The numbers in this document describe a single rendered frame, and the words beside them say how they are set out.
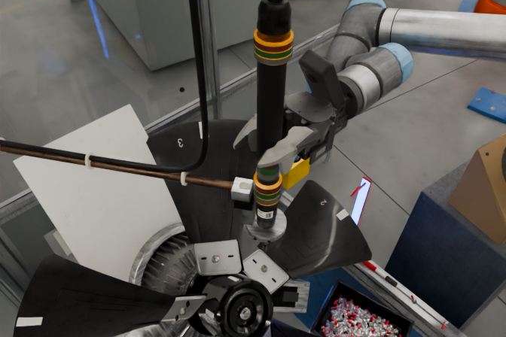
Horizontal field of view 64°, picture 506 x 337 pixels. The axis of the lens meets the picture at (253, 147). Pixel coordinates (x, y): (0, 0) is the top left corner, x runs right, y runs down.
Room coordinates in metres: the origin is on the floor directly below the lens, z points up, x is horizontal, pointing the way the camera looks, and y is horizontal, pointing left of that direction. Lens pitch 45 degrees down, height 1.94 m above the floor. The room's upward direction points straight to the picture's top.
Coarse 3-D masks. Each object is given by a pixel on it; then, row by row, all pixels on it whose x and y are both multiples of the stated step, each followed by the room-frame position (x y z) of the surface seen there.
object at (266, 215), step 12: (264, 0) 0.39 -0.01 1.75; (276, 0) 0.39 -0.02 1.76; (288, 0) 0.40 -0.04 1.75; (264, 12) 0.38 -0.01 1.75; (276, 12) 0.38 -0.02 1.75; (288, 12) 0.39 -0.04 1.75; (264, 24) 0.38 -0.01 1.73; (276, 24) 0.38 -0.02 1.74; (288, 24) 0.39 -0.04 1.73; (276, 204) 0.39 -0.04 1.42; (264, 216) 0.38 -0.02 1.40; (264, 228) 0.38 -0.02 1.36
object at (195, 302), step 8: (184, 296) 0.31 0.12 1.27; (192, 296) 0.31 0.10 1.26; (200, 296) 0.31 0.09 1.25; (176, 304) 0.30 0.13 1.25; (184, 304) 0.30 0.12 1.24; (192, 304) 0.31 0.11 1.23; (200, 304) 0.31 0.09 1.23; (168, 312) 0.30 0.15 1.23; (176, 312) 0.30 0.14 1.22; (192, 312) 0.31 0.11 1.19; (168, 320) 0.30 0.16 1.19
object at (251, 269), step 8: (256, 256) 0.43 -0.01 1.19; (264, 256) 0.43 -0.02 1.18; (248, 264) 0.41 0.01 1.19; (256, 264) 0.41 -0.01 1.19; (264, 264) 0.41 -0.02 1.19; (272, 264) 0.41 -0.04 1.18; (248, 272) 0.39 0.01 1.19; (256, 272) 0.39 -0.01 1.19; (264, 272) 0.39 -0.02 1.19; (272, 272) 0.39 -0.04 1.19; (280, 272) 0.39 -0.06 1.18; (264, 280) 0.38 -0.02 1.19; (272, 280) 0.38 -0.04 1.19; (280, 280) 0.38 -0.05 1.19; (272, 288) 0.36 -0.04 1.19
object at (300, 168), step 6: (294, 162) 0.80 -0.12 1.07; (300, 162) 0.80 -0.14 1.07; (306, 162) 0.82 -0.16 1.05; (294, 168) 0.78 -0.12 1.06; (300, 168) 0.80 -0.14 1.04; (306, 168) 0.82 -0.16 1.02; (288, 174) 0.77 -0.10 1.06; (294, 174) 0.78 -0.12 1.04; (300, 174) 0.80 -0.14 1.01; (306, 174) 0.82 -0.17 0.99; (282, 180) 0.78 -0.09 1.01; (288, 180) 0.77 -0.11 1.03; (294, 180) 0.79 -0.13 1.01; (282, 186) 0.78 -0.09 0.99; (288, 186) 0.77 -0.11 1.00
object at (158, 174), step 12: (36, 156) 0.47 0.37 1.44; (48, 156) 0.47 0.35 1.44; (60, 156) 0.47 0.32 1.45; (108, 168) 0.45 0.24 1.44; (120, 168) 0.44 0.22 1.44; (132, 168) 0.44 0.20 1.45; (180, 180) 0.42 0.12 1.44; (192, 180) 0.42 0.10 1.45; (204, 180) 0.42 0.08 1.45; (216, 180) 0.42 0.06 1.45
